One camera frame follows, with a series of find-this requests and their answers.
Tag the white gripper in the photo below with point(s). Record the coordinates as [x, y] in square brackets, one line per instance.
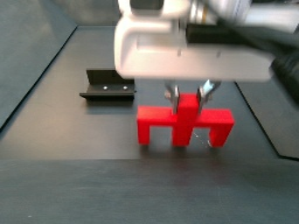
[168, 39]

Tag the red cross-shaped block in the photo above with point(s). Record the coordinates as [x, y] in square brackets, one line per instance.
[186, 119]

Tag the black metal bracket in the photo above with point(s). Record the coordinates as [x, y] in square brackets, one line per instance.
[106, 86]

